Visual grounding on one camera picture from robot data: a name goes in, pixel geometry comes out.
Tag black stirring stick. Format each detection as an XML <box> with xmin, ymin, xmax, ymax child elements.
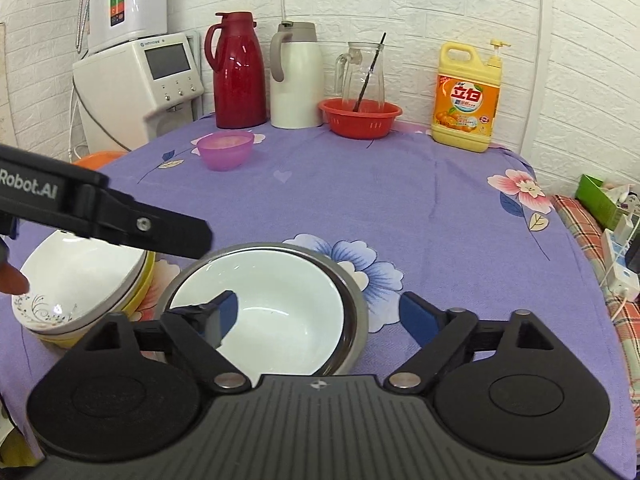
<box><xmin>352</xmin><ymin>32</ymin><xmax>387</xmax><ymax>112</ymax></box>

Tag white plate floral print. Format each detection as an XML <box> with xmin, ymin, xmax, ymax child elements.
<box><xmin>12</xmin><ymin>231</ymin><xmax>155</xmax><ymax>336</ymax></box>

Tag person's left hand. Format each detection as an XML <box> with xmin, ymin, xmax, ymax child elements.
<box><xmin>0</xmin><ymin>262</ymin><xmax>29</xmax><ymax>295</ymax></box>

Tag white water dispenser machine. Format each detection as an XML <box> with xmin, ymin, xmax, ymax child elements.
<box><xmin>72</xmin><ymin>32</ymin><xmax>204</xmax><ymax>154</ymax></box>

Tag white water purifier unit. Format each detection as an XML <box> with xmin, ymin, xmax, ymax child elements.
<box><xmin>87</xmin><ymin>0</ymin><xmax>168</xmax><ymax>54</ymax></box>

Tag yellow dish soap bottle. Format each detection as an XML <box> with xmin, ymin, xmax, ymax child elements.
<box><xmin>431</xmin><ymin>39</ymin><xmax>510</xmax><ymax>153</ymax></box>

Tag white ceramic bowl red pattern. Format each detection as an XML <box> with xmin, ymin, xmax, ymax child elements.
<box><xmin>168</xmin><ymin>249</ymin><xmax>344</xmax><ymax>382</ymax></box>

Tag red plastic colander basket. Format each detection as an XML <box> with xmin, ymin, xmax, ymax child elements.
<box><xmin>319</xmin><ymin>98</ymin><xmax>402</xmax><ymax>140</ymax></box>

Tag purple plastic bowl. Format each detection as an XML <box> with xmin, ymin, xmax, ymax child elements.
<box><xmin>196</xmin><ymin>131</ymin><xmax>254</xmax><ymax>171</ymax></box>

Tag green box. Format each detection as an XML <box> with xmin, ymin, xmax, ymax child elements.
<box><xmin>575</xmin><ymin>174</ymin><xmax>630</xmax><ymax>230</ymax></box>

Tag glass pitcher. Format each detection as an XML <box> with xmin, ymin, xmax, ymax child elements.
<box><xmin>334</xmin><ymin>41</ymin><xmax>385</xmax><ymax>113</ymax></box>

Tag orange plastic stool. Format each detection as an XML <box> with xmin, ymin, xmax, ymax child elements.
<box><xmin>74</xmin><ymin>151</ymin><xmax>125</xmax><ymax>171</ymax></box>

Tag white plate blue rim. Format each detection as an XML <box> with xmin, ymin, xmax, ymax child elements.
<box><xmin>32</xmin><ymin>252</ymin><xmax>155</xmax><ymax>349</ymax></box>

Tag purple floral tablecloth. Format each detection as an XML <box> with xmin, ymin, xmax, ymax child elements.
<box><xmin>0</xmin><ymin>112</ymin><xmax>637</xmax><ymax>470</ymax></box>

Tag red thermos jug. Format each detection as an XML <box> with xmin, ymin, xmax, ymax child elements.
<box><xmin>204</xmin><ymin>11</ymin><xmax>267</xmax><ymax>129</ymax></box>

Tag stainless steel bowl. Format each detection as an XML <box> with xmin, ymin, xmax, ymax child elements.
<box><xmin>156</xmin><ymin>243</ymin><xmax>369</xmax><ymax>376</ymax></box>

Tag white thermos jug grey handle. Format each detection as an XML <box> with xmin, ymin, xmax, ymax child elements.
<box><xmin>269</xmin><ymin>21</ymin><xmax>324</xmax><ymax>130</ymax></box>

